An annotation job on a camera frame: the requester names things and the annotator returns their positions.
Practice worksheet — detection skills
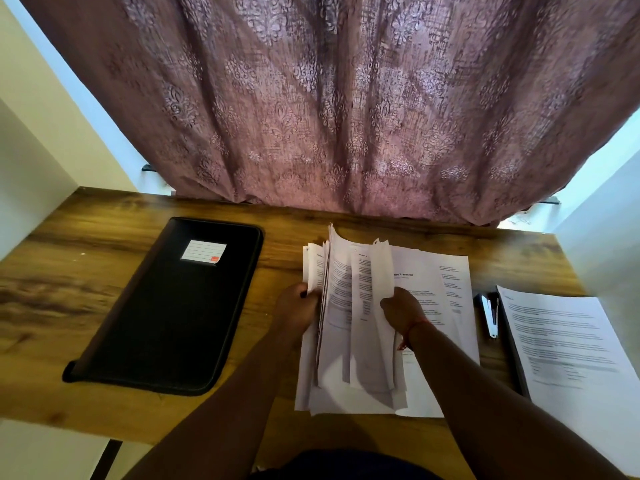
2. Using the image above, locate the person's right hand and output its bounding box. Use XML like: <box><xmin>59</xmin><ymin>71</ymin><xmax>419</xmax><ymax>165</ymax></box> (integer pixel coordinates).
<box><xmin>379</xmin><ymin>287</ymin><xmax>426</xmax><ymax>339</ymax></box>

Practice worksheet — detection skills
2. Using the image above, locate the person's left hand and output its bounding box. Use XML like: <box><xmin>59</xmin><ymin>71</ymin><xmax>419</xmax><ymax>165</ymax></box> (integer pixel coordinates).
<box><xmin>271</xmin><ymin>282</ymin><xmax>321</xmax><ymax>341</ymax></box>

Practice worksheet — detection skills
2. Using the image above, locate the stack of white printed papers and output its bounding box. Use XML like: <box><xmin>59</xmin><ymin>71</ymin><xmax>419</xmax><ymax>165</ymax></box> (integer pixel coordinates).
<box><xmin>294</xmin><ymin>224</ymin><xmax>409</xmax><ymax>416</ymax></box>

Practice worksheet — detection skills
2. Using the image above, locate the person's left forearm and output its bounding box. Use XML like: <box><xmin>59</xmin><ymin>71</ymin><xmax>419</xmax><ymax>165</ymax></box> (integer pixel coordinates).
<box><xmin>121</xmin><ymin>324</ymin><xmax>307</xmax><ymax>480</ymax></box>

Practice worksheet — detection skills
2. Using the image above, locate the person's right forearm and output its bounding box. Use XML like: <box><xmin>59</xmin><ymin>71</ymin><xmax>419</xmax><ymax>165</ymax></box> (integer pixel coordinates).
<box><xmin>403</xmin><ymin>321</ymin><xmax>628</xmax><ymax>480</ymax></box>

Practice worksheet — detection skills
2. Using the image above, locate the white printed sheet bold heading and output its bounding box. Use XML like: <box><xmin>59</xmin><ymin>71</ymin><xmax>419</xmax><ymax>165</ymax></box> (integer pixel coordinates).
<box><xmin>389</xmin><ymin>246</ymin><xmax>481</xmax><ymax>419</ymax></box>

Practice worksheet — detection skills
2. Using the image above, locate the black and silver stapler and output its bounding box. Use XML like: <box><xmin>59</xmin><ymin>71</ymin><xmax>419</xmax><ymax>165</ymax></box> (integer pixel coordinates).
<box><xmin>473</xmin><ymin>293</ymin><xmax>501</xmax><ymax>340</ymax></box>

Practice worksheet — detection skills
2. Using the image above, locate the black clipboard folder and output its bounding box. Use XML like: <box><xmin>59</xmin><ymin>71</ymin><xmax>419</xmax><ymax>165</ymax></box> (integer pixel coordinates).
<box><xmin>497</xmin><ymin>297</ymin><xmax>531</xmax><ymax>400</ymax></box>

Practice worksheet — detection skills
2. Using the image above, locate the black zip folder white label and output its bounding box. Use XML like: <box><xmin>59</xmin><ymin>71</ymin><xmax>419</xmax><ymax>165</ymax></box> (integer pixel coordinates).
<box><xmin>62</xmin><ymin>217</ymin><xmax>264</xmax><ymax>397</ymax></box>

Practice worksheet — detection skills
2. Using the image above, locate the person's dark clothing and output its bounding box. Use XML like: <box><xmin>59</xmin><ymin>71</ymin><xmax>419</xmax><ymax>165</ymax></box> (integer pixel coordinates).
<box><xmin>250</xmin><ymin>449</ymin><xmax>443</xmax><ymax>480</ymax></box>

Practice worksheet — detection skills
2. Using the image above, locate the white printed text sheet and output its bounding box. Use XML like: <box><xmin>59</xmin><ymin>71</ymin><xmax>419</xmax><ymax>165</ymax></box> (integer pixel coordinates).
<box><xmin>496</xmin><ymin>286</ymin><xmax>640</xmax><ymax>476</ymax></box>

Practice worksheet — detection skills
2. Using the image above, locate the mauve patterned curtain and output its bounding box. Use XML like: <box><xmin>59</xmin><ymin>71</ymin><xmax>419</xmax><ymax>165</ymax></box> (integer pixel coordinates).
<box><xmin>15</xmin><ymin>0</ymin><xmax>640</xmax><ymax>227</ymax></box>

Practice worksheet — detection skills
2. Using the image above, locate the black metal table leg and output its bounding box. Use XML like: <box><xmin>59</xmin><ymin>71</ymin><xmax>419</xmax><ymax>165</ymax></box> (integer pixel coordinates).
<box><xmin>90</xmin><ymin>439</ymin><xmax>123</xmax><ymax>480</ymax></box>

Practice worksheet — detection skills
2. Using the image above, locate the red thread bracelet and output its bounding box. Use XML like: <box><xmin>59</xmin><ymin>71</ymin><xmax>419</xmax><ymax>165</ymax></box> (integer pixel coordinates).
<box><xmin>397</xmin><ymin>317</ymin><xmax>434</xmax><ymax>352</ymax></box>

